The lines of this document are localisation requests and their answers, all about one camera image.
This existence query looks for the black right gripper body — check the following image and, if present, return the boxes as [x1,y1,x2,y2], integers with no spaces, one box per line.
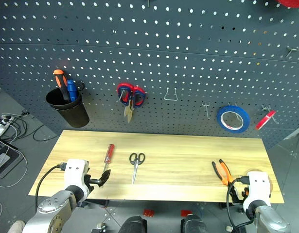
[230,185,249,204]

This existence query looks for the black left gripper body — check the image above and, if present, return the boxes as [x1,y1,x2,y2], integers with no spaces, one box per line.
[84,167,103,193]

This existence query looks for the red handled screwdriver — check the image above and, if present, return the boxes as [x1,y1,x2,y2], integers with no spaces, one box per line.
[102,143,116,174]

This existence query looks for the orange black pliers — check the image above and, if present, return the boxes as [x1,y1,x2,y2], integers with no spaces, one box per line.
[211,159,234,186]

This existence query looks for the black handled scissors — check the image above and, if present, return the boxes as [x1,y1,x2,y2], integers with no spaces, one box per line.
[128,152,146,185]

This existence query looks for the dark grey metal pegboard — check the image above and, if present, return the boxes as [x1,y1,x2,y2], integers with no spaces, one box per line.
[0,0,299,150]

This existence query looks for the dark rounded shape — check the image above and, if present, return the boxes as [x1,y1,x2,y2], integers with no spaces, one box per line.
[180,214,209,233]
[118,216,148,233]

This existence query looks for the black cup holder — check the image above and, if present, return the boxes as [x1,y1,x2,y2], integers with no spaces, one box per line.
[45,87,90,128]

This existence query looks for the blue tape roll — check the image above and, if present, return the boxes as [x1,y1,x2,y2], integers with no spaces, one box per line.
[216,105,251,134]

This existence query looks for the white shoe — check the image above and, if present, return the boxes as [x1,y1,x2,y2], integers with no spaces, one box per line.
[9,220,26,233]

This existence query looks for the black flat floor box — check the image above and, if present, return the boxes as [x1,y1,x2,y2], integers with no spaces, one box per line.
[0,145,22,180]

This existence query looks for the straight metal peg hook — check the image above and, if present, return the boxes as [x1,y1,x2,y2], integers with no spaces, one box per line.
[201,101,211,120]

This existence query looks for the metal double peg hook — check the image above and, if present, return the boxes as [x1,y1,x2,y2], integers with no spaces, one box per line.
[261,104,279,125]

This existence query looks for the red round object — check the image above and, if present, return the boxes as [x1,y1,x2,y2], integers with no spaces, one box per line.
[276,0,299,8]

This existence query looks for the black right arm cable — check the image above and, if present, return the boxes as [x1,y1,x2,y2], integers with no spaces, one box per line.
[226,175,254,233]

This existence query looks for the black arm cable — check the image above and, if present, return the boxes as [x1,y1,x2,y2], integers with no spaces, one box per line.
[226,175,254,233]
[35,163,68,212]

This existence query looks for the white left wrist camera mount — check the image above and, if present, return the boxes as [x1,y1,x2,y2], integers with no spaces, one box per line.
[63,159,90,198]

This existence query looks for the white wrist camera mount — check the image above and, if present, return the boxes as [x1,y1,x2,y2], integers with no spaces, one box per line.
[242,171,272,212]
[63,159,90,198]

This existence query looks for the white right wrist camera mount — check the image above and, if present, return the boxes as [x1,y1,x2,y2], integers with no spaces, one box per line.
[242,171,272,212]

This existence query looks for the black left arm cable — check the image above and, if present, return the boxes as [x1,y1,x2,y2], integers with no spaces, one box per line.
[35,163,68,212]

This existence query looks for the white floor cable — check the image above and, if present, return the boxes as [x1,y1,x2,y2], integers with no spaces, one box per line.
[0,114,29,189]

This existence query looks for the black floor cable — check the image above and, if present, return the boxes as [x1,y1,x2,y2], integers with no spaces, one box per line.
[32,123,59,142]

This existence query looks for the red handled tool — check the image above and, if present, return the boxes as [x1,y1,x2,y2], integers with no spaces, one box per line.
[255,110,277,131]

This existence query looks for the red blue handled shears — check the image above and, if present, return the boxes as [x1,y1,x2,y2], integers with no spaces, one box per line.
[117,83,147,124]

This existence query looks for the blue handled screwdriver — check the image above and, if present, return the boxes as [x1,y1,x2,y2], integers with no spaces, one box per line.
[67,79,79,102]

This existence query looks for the trapezoid wire hook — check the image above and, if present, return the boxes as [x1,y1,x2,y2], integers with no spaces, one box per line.
[163,87,178,101]

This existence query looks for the orange black handled screwdriver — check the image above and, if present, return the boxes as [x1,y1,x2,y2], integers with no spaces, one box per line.
[53,69,72,102]

